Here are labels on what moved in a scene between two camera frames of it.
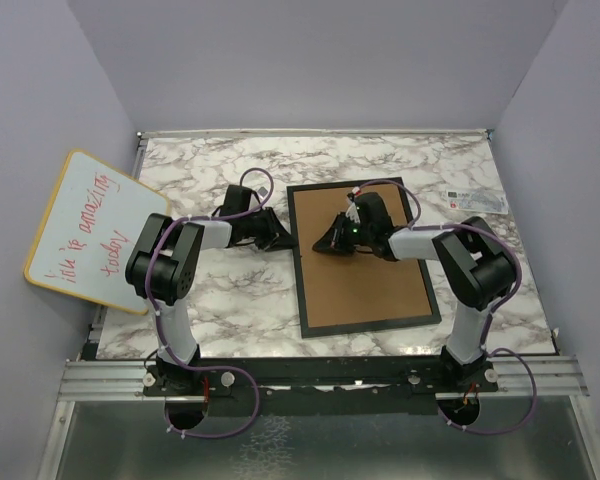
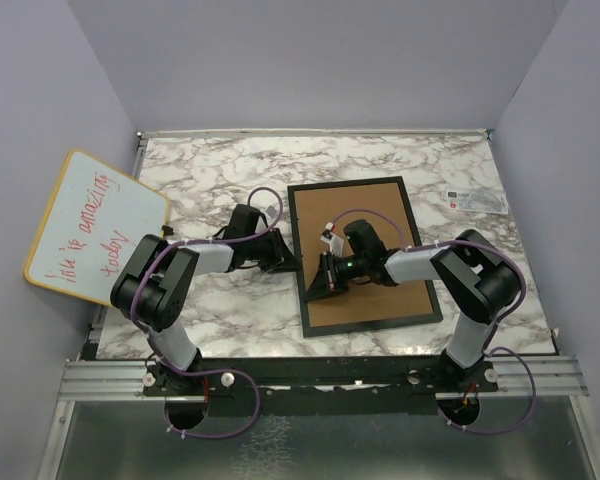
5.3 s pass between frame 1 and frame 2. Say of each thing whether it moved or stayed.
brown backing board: stayed
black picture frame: stayed
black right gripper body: moved
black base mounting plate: stayed
